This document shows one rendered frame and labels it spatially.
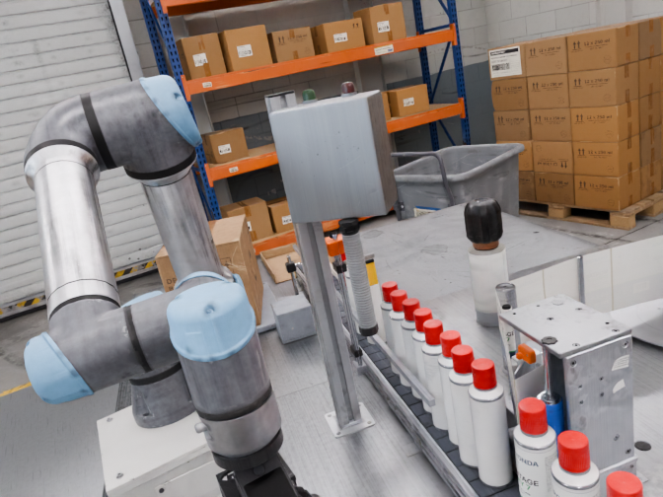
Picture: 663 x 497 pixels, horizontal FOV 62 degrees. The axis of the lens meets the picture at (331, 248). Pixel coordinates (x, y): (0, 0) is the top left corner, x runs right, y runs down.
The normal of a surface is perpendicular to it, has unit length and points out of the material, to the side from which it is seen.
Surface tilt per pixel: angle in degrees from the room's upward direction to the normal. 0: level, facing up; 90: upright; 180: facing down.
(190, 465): 90
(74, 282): 32
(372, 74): 90
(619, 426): 90
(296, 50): 91
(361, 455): 0
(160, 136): 114
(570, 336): 0
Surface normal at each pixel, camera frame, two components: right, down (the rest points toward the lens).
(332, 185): -0.31, 0.36
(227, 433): -0.07, 0.31
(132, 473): -0.26, -0.93
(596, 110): -0.82, 0.31
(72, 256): 0.04, -0.67
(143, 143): 0.34, 0.61
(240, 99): 0.44, 0.20
